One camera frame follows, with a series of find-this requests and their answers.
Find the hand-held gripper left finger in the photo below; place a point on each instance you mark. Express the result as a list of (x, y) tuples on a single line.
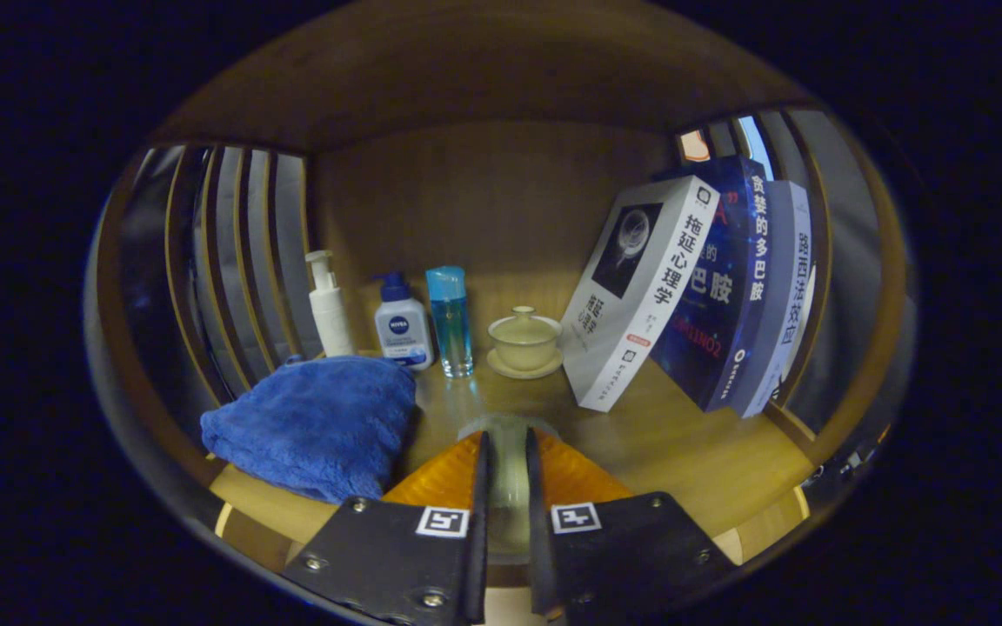
[(379, 556)]

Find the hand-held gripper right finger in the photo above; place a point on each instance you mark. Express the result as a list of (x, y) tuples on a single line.
[(631, 556)]

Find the cream brush with white pad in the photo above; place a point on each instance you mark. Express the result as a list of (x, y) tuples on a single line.
[(508, 474)]

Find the wooden countertop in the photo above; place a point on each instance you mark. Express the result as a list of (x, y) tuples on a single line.
[(684, 461)]

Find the wooden cabinet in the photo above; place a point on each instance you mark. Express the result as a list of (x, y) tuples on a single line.
[(466, 69)]

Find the blue folded towel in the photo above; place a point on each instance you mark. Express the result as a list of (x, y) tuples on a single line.
[(318, 426)]

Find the white bottle with blue cap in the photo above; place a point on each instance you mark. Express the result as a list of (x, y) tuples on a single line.
[(401, 335)]

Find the clear blue bottle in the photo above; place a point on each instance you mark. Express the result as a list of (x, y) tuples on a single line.
[(450, 330)]

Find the cream lidded teacup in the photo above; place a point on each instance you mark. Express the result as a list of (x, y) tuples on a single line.
[(524, 343)]

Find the white pump bottle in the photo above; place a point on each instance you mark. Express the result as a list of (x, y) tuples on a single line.
[(331, 322)]

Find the white book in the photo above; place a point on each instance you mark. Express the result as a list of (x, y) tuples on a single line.
[(631, 296)]

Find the dark blue book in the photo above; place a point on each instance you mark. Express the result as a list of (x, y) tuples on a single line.
[(718, 304)]

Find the pale blue book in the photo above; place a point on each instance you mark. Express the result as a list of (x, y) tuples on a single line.
[(784, 287)]

